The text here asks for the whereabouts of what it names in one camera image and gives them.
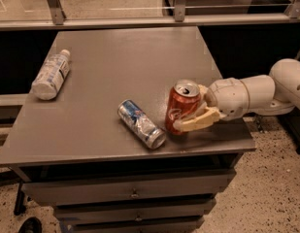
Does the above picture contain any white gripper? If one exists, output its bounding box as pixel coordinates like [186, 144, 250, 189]
[173, 78, 250, 132]

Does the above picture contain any red coke can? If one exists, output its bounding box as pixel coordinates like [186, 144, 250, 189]
[165, 80, 201, 135]

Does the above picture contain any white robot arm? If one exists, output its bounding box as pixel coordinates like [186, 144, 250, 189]
[173, 58, 300, 132]

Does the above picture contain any blue silver redbull can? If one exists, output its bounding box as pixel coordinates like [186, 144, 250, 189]
[117, 100, 166, 150]

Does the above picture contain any grey drawer cabinet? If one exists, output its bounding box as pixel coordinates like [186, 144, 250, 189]
[0, 27, 254, 233]

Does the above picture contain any clear plastic water bottle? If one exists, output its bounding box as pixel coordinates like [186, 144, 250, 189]
[31, 50, 71, 100]

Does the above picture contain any black shoe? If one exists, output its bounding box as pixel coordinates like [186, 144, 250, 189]
[17, 216, 42, 233]

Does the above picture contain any metal railing frame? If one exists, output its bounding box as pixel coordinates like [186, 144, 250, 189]
[0, 0, 300, 31]

